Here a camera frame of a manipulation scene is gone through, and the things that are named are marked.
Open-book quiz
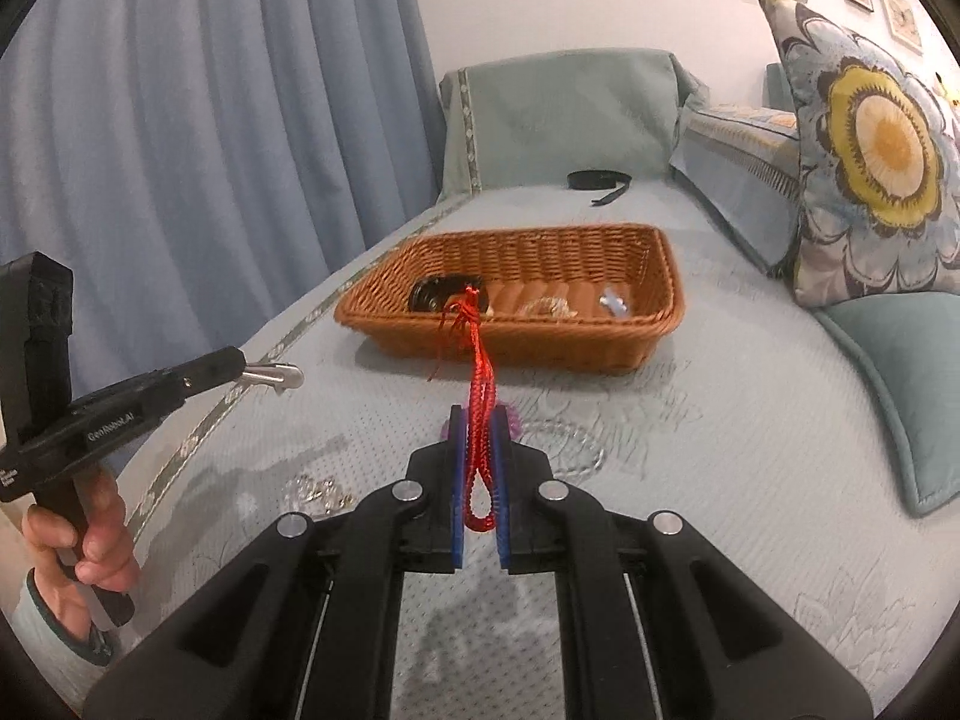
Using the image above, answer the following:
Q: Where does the black hair clip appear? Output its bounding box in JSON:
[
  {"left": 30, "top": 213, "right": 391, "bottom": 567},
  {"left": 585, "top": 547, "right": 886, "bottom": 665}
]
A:
[{"left": 409, "top": 277, "right": 492, "bottom": 316}]

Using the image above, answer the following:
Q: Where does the red woven cord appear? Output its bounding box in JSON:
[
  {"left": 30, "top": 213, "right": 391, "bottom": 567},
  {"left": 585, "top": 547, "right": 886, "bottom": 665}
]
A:
[{"left": 427, "top": 285, "right": 500, "bottom": 533}]

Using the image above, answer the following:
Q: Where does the person's left hand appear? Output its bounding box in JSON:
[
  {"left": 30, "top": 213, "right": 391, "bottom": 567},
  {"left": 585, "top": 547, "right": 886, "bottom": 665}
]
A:
[{"left": 22, "top": 476, "right": 141, "bottom": 638}]

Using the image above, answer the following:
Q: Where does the teal armrest cover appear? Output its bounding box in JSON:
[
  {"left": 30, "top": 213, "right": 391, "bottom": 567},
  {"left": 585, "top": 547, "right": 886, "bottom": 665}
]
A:
[{"left": 437, "top": 49, "right": 710, "bottom": 200}]

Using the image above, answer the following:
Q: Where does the clear bead necklace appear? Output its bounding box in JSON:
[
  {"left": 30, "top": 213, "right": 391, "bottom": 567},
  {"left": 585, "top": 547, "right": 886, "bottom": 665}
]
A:
[{"left": 517, "top": 412, "right": 605, "bottom": 477}]

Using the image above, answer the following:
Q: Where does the blue curtain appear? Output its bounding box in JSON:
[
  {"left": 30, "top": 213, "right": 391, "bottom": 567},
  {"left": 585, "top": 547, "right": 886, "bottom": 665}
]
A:
[{"left": 0, "top": 0, "right": 440, "bottom": 391}]

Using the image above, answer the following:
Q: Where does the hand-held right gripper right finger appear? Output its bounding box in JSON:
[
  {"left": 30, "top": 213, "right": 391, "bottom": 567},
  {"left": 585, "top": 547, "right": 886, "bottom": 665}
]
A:
[{"left": 487, "top": 406, "right": 875, "bottom": 720}]

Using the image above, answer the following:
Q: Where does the large-flower floral pillow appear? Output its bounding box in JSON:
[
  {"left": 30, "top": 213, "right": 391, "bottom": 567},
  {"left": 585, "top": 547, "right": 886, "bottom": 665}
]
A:
[{"left": 756, "top": 0, "right": 960, "bottom": 308}]

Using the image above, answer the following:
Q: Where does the orange wicker basket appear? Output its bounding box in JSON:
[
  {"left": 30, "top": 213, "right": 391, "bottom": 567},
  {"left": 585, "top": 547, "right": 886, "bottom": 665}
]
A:
[{"left": 334, "top": 223, "right": 685, "bottom": 376}]

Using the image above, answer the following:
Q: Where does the striped-trim sofa back cushion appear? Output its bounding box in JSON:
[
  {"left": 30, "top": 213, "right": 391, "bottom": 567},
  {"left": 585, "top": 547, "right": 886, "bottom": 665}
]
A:
[{"left": 667, "top": 101, "right": 807, "bottom": 275}]

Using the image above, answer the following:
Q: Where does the person's left forearm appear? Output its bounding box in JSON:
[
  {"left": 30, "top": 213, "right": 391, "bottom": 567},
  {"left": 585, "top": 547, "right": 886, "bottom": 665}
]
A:
[{"left": 0, "top": 568, "right": 113, "bottom": 691}]

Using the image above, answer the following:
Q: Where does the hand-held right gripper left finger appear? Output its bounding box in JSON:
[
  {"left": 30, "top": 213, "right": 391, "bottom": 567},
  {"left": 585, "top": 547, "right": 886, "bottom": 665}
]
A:
[{"left": 75, "top": 405, "right": 472, "bottom": 720}]

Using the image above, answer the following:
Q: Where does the purple spiral hair tie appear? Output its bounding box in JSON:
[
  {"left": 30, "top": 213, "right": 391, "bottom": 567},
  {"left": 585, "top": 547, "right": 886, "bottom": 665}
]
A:
[{"left": 442, "top": 401, "right": 522, "bottom": 440}]

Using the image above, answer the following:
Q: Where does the teal cushion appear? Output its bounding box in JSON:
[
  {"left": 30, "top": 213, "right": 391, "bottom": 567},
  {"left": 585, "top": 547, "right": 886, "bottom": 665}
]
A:
[{"left": 814, "top": 289, "right": 960, "bottom": 518}]

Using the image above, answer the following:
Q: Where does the black strap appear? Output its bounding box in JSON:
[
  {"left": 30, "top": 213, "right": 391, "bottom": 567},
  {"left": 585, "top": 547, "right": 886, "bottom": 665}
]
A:
[{"left": 566, "top": 169, "right": 635, "bottom": 207}]

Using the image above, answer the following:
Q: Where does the white butterfly picture frame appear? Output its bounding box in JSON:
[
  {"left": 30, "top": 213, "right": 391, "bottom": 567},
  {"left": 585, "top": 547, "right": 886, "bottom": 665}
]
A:
[{"left": 877, "top": 0, "right": 925, "bottom": 55}]

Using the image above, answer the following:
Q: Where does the small crystal bead bracelet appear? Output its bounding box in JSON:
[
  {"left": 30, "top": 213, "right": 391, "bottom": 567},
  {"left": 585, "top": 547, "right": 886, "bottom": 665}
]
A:
[{"left": 285, "top": 472, "right": 357, "bottom": 511}]

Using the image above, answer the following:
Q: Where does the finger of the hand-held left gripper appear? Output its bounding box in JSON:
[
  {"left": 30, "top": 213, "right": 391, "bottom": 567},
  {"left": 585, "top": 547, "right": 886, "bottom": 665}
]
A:
[{"left": 139, "top": 347, "right": 247, "bottom": 421}]

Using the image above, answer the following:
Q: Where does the silver hair clip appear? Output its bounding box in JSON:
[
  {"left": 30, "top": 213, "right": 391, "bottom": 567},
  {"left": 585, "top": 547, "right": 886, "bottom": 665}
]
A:
[{"left": 241, "top": 361, "right": 305, "bottom": 395}]

